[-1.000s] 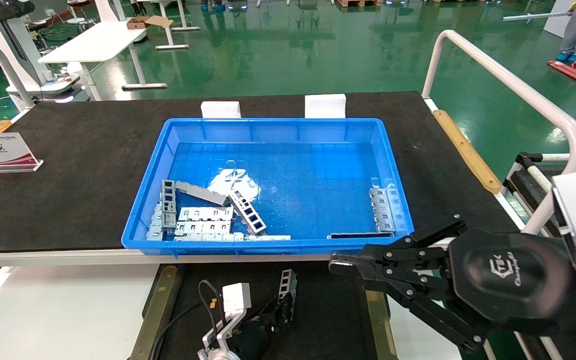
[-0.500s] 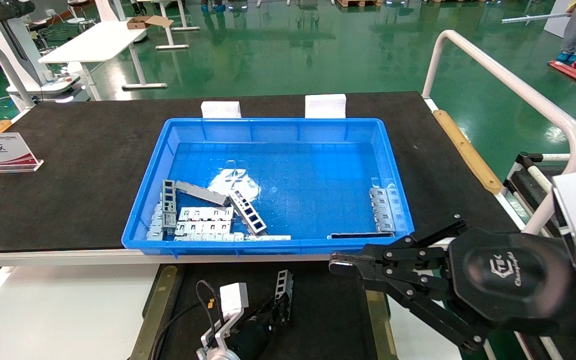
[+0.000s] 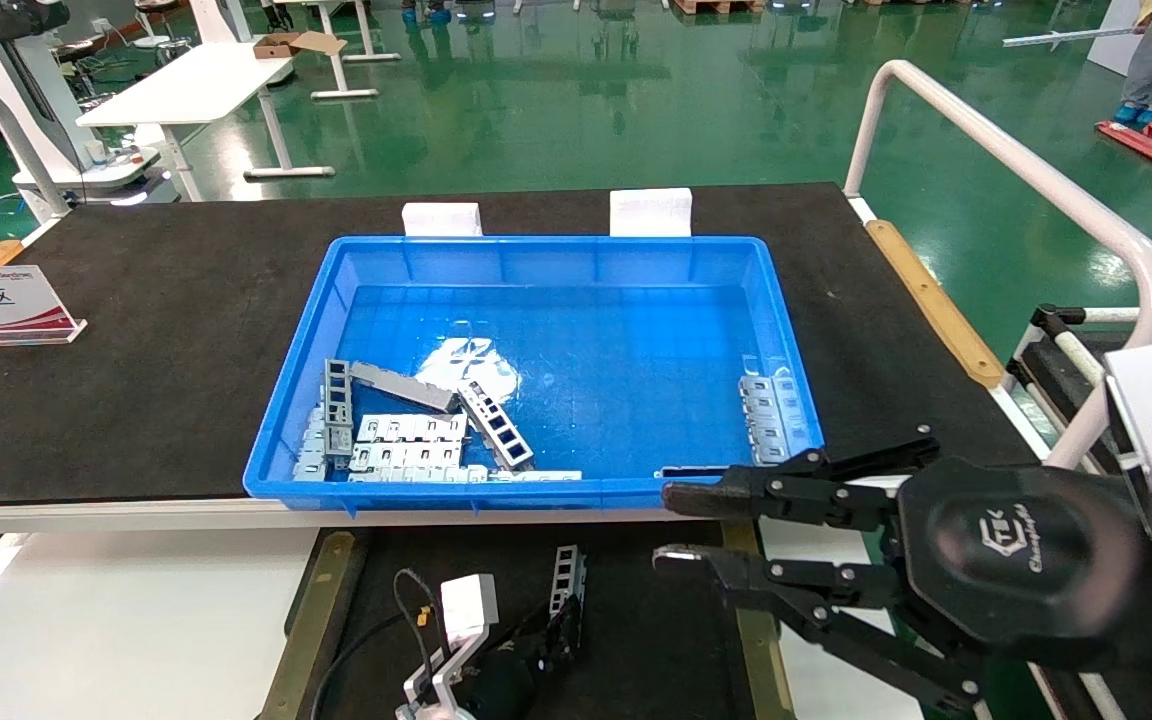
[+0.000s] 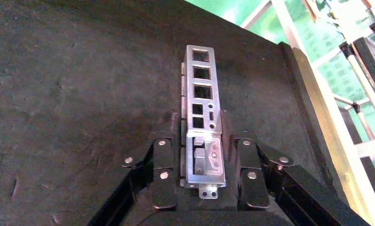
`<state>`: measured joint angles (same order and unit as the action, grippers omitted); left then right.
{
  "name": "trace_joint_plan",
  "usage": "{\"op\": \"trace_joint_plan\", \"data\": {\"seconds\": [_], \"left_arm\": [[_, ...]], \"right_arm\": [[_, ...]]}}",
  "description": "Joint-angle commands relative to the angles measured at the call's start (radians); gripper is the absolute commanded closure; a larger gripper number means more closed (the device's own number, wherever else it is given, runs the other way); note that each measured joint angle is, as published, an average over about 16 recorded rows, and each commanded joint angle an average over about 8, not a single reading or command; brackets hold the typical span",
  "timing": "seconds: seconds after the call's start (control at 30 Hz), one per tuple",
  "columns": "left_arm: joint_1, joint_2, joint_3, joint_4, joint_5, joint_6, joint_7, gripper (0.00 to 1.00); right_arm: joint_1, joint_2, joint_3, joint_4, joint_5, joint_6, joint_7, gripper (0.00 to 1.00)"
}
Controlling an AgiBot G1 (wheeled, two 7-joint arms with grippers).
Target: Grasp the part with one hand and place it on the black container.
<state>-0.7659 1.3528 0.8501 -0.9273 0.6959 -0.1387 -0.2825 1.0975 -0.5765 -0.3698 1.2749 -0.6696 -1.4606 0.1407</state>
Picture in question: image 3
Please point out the long wooden edge strip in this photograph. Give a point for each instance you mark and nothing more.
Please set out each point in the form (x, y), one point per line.
(931, 300)

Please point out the white foam block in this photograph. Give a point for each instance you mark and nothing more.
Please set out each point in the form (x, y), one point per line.
(651, 212)
(442, 220)

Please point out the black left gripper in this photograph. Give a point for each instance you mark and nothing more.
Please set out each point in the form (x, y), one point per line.
(501, 690)

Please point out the flat grey metal plate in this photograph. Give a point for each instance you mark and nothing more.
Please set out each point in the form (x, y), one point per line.
(401, 385)

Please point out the black table mat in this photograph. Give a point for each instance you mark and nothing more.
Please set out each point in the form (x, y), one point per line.
(156, 300)

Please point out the slotted silver metal bracket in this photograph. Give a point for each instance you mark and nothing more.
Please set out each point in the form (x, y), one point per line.
(406, 440)
(768, 420)
(416, 475)
(312, 450)

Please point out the large white table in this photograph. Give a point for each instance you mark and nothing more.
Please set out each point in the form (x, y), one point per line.
(191, 85)

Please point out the red floor tool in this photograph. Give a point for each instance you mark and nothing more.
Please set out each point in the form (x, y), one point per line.
(1151, 150)

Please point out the white machine stand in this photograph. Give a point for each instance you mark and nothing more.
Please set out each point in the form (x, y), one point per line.
(26, 90)

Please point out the plain silver metal strip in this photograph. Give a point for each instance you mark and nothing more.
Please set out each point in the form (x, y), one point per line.
(536, 475)

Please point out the black container tray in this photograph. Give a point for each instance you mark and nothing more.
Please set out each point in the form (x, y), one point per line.
(636, 630)

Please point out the white long bar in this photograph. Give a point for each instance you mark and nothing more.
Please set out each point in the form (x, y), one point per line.
(1066, 37)

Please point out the grey windowed metal bracket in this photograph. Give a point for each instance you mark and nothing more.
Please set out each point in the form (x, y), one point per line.
(338, 400)
(496, 428)
(566, 575)

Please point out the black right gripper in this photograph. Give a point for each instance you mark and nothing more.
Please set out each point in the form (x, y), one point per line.
(1021, 560)

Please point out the small white table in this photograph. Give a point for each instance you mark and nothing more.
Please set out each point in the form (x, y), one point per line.
(346, 60)

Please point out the white tubular railing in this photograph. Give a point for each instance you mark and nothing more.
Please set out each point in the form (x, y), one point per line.
(1026, 165)

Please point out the open cardboard box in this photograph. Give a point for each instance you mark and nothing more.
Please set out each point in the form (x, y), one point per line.
(286, 45)

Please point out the brass coloured edge strip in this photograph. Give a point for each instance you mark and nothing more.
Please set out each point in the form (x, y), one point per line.
(306, 620)
(761, 660)

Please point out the grey tubular railing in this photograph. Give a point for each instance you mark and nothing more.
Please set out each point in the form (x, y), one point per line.
(11, 135)

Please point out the blue plastic bin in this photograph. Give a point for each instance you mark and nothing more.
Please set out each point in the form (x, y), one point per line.
(636, 340)

